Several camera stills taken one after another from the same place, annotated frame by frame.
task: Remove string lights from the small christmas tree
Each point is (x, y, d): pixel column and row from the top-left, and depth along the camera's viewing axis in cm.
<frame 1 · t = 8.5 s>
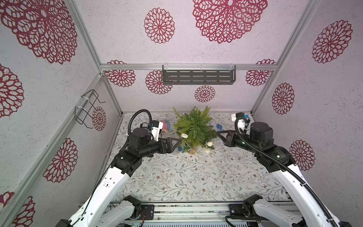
left hand: (174, 142, 68), fingers open
right hand: (217, 132, 64), fingers closed
small green christmas tree: (196, 129, 74), point 30 cm above the table
string lights with rattan balls: (209, 144, 74), point 25 cm above the table

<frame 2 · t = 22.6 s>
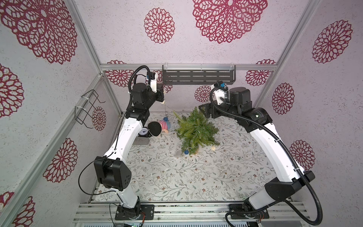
left hand: (162, 84, 75), fingers closed
right hand: (205, 103, 66), fingers open
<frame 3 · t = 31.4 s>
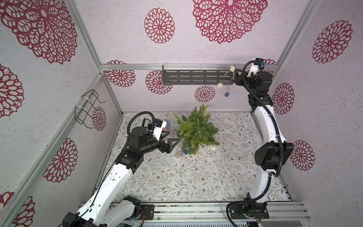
left hand: (173, 137, 70), fingers open
right hand: (236, 66, 74), fingers closed
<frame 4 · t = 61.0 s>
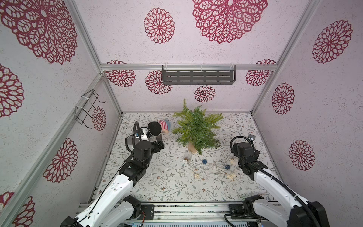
left hand: (156, 139, 78), fingers open
right hand: (243, 145, 84), fingers open
